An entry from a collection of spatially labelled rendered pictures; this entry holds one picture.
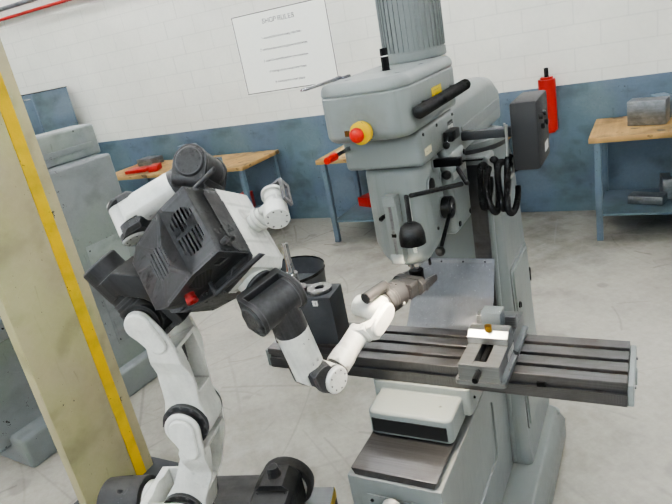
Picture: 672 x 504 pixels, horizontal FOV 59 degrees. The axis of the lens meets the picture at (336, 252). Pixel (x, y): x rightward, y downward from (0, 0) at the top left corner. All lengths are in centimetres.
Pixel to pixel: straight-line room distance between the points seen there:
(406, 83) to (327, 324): 93
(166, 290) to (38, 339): 148
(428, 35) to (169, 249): 100
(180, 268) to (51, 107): 743
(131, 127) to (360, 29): 357
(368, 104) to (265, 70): 547
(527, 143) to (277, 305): 92
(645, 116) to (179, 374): 441
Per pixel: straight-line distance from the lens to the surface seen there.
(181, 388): 184
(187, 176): 162
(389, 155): 169
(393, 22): 193
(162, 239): 153
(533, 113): 190
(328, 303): 207
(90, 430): 322
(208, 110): 760
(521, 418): 263
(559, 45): 591
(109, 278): 174
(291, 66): 683
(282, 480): 222
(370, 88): 157
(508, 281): 233
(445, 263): 230
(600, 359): 196
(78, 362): 310
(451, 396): 198
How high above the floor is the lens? 202
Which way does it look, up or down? 20 degrees down
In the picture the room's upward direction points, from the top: 11 degrees counter-clockwise
